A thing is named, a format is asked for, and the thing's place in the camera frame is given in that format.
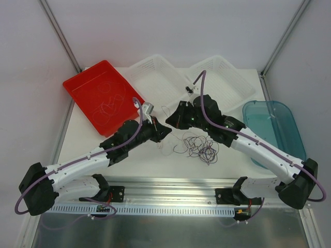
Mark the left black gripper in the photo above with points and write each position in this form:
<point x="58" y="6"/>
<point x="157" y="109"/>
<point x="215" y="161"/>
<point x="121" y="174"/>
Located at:
<point x="155" y="129"/>

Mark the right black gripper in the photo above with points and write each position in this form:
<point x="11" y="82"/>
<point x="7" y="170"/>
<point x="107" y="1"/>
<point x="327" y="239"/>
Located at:
<point x="182" y="114"/>

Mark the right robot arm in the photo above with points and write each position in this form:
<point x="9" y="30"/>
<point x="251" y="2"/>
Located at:
<point x="294" y="178"/>

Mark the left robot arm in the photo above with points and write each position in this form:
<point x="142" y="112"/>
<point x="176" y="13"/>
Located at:
<point x="43" y="186"/>

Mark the white perforated basket left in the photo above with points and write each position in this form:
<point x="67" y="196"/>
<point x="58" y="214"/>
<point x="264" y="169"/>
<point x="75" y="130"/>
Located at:
<point x="157" y="82"/>

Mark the white perforated basket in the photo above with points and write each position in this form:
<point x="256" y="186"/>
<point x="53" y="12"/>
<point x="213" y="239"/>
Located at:
<point x="157" y="82"/>
<point x="223" y="82"/>

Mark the white perforated basket right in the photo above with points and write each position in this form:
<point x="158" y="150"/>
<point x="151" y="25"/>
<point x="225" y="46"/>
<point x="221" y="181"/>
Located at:
<point x="223" y="82"/>

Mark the red plastic tray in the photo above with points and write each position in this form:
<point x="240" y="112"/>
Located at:
<point x="104" y="96"/>

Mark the teal translucent plastic tub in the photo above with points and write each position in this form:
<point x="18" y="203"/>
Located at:
<point x="273" y="121"/>

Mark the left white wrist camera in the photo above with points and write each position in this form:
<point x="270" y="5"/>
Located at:
<point x="144" y="110"/>

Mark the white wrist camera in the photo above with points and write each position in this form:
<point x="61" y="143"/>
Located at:
<point x="192" y="91"/>
<point x="144" y="110"/>

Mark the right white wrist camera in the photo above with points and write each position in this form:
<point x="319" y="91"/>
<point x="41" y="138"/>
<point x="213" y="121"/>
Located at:
<point x="192" y="91"/>

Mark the aluminium mounting rail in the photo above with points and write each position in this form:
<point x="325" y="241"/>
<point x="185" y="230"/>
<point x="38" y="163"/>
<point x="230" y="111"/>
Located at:
<point x="169" y="191"/>

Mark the white slotted cable duct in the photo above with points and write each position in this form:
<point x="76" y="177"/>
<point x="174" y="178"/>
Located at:
<point x="228" y="212"/>

